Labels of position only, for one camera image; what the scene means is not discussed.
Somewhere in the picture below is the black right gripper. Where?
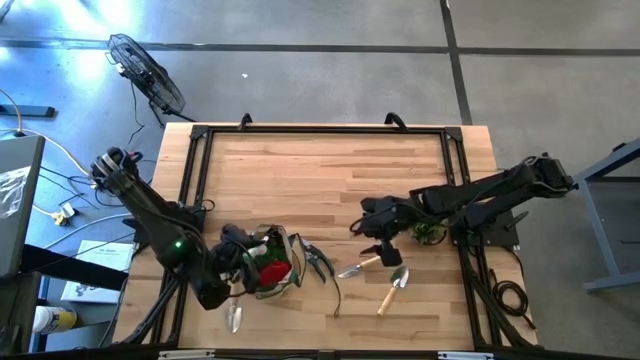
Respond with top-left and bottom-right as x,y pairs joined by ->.
349,195 -> 416,269

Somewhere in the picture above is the narrow trowel wooden handle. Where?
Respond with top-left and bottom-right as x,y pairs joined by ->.
336,254 -> 384,280

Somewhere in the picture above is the grey metal table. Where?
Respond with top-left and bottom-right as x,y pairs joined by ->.
551,137 -> 640,294

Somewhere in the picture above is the white floor cable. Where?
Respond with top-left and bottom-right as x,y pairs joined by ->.
43,213 -> 132,250

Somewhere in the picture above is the steel hand shovel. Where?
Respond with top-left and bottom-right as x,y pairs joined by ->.
224,284 -> 244,335

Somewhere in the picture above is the black floor fan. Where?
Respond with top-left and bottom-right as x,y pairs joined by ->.
105,33 -> 197,124

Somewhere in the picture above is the black floor bar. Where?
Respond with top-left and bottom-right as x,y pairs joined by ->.
0,103 -> 57,120

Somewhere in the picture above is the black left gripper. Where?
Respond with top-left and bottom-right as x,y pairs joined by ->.
213,224 -> 263,295

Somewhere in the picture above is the clear plastic bag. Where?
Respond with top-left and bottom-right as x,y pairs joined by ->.
0,166 -> 31,220

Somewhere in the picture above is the red gardening glove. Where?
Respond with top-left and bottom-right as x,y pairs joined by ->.
257,260 -> 293,288

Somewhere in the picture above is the beige green gardening bag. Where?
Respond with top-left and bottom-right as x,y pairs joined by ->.
219,223 -> 306,301

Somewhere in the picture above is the coiled black cable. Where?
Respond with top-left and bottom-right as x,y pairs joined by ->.
492,279 -> 537,331

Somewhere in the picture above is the black shelf frame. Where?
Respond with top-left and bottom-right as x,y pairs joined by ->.
0,243 -> 130,355

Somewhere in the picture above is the wide trowel wooden handle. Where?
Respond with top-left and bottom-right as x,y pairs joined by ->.
376,264 -> 411,317

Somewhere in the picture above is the grey flat panel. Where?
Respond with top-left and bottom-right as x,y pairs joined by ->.
0,134 -> 46,279

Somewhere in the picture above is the yellow power plug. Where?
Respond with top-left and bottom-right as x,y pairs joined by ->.
52,202 -> 77,227

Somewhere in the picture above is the white plastic strip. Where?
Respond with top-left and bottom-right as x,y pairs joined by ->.
438,351 -> 495,360
158,349 -> 216,360

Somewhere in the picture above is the black fan cable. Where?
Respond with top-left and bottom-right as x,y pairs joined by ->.
122,82 -> 169,151

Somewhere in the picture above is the cream floor cable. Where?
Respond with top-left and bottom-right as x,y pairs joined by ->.
0,127 -> 94,177

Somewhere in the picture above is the white yellow bottle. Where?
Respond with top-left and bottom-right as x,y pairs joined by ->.
32,305 -> 79,335

